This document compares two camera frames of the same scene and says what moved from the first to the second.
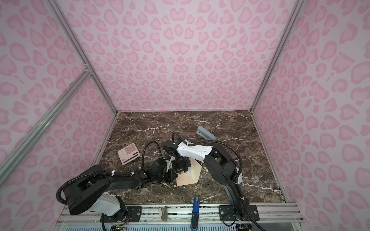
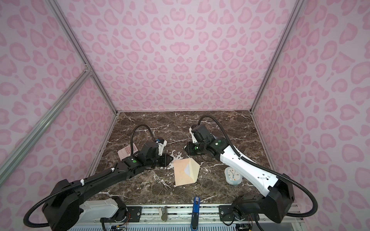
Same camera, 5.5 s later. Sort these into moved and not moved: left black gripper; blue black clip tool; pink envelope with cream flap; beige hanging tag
Moved: left black gripper
Not moved: pink envelope with cream flap; blue black clip tool; beige hanging tag
